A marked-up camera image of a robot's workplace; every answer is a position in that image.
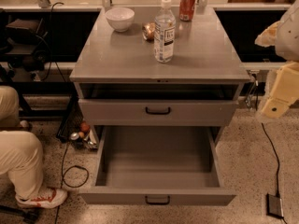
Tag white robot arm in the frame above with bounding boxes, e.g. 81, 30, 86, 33
255, 0, 299, 122

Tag black floor cable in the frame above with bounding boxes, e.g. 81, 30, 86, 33
54, 140, 91, 224

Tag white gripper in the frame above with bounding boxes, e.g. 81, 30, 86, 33
261, 62, 299, 119

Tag grey drawer cabinet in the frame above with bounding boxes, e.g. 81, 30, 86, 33
70, 7, 249, 140

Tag black power adapter box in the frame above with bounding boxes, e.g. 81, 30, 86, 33
266, 194, 284, 218

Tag open grey lower drawer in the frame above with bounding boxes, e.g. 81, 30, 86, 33
80, 126, 235, 206

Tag black mesh basket with items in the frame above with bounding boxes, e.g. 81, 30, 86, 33
56, 96, 98, 150

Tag person leg beige trousers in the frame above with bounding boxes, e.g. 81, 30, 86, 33
0, 86, 43, 200

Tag black adapter cable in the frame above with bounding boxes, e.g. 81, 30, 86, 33
261, 122, 281, 198

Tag black equipment on left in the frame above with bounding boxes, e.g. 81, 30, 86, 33
0, 9, 50, 74

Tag clear plastic water bottle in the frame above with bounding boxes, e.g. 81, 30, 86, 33
154, 0, 176, 63

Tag white ceramic bowl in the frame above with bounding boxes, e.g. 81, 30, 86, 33
105, 7, 135, 32

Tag white and red sneaker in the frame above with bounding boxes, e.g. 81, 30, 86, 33
16, 188, 68, 209

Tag closed grey upper drawer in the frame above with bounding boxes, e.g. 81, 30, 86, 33
78, 99, 237, 126

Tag orange soda can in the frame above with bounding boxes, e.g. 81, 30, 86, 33
179, 0, 195, 21

